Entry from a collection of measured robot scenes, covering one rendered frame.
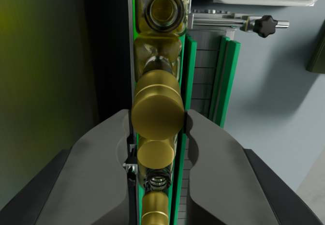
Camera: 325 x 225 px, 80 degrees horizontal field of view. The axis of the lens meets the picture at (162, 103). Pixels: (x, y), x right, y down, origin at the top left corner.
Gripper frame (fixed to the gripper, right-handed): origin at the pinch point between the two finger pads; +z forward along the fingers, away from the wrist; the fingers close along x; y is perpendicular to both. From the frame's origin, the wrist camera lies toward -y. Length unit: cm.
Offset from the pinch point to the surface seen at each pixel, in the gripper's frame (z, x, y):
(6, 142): 1.5, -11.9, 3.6
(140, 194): 22.0, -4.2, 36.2
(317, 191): 119, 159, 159
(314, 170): 119, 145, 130
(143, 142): 2.5, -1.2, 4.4
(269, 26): 17.5, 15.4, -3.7
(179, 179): 22.0, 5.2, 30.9
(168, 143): 2.5, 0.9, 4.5
